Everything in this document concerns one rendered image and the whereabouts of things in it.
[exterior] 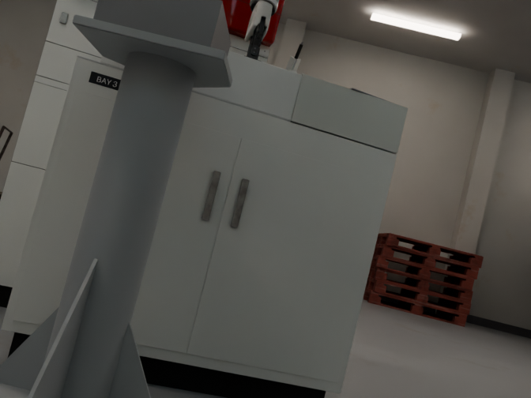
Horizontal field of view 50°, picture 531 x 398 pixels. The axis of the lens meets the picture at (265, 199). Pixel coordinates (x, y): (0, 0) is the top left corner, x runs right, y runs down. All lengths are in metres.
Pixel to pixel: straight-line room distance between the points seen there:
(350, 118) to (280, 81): 0.24
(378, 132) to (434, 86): 7.59
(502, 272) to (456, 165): 1.75
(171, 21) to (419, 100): 8.11
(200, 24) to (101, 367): 0.75
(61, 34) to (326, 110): 1.07
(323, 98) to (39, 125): 1.07
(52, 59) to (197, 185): 0.91
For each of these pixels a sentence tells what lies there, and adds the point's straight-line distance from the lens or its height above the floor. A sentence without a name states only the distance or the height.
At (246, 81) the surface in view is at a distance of 1.67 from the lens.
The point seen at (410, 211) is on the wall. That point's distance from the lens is 8.96.
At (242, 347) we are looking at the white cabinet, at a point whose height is 0.16.
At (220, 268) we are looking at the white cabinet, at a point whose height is 0.36.
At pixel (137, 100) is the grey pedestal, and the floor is 0.69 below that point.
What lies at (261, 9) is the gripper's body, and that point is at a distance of 1.75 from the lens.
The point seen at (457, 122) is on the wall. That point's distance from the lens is 9.33.
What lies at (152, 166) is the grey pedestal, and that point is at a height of 0.56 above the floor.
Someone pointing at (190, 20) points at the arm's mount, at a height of 0.87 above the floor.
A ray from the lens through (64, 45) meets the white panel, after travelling 2.30.
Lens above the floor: 0.47
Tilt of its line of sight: 4 degrees up
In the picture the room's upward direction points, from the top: 14 degrees clockwise
